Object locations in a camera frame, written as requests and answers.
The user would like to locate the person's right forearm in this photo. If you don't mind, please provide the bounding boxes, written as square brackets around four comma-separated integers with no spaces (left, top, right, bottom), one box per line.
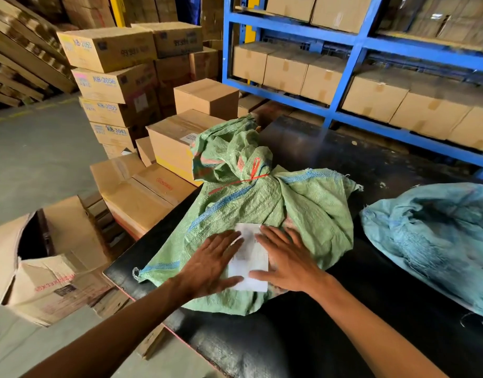
[307,273,451,378]

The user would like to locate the pile of brown cardboard boxes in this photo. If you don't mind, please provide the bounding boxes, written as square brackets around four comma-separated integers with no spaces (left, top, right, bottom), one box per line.
[56,0,293,240]

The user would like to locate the rows of plain taped boxes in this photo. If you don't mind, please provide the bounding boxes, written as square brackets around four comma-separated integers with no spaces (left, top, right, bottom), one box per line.
[231,0,483,155]

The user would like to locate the person's left hand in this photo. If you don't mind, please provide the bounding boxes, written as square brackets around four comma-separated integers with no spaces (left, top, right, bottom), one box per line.
[173,230,245,302]

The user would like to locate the blue metal shelf rack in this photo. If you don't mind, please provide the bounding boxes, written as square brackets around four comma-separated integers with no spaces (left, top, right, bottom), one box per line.
[221,0,483,181]

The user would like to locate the torn open cardboard box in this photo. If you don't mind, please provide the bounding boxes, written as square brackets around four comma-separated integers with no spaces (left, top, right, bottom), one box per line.
[0,195,114,327]

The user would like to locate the wooden slat pallet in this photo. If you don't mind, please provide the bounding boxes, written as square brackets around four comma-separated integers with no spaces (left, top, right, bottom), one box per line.
[82,191,167,361]

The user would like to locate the stack of wooden pallets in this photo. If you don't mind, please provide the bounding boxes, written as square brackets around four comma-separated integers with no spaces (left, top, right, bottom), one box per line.
[0,0,79,109]

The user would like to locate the blue woven sack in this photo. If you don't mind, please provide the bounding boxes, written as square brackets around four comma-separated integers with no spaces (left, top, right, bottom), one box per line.
[359,183,483,323]

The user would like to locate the yellow steel column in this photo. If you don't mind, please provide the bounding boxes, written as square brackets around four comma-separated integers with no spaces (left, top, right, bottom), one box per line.
[109,0,127,28]

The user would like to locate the white paper label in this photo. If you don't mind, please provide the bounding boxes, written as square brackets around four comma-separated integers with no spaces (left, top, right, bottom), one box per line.
[227,223,270,293]

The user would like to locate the flat cardboard sheet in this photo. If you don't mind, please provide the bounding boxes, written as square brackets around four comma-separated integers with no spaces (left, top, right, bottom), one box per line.
[377,30,483,58]

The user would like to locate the person's right hand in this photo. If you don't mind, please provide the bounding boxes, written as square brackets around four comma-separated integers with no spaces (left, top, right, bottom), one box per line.
[248,225,330,298]

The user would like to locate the yellow vertical post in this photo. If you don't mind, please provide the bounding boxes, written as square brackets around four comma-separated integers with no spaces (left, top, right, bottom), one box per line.
[244,0,262,44]

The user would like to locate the green woven sack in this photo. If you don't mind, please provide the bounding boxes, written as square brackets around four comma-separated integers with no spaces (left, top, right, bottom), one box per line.
[132,115,363,316]

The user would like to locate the red plastic tie string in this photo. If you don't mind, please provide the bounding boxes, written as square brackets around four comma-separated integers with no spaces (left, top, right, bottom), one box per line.
[208,157,270,195]

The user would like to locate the person's left forearm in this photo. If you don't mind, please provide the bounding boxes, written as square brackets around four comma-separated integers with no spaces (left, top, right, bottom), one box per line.
[20,276,197,378]

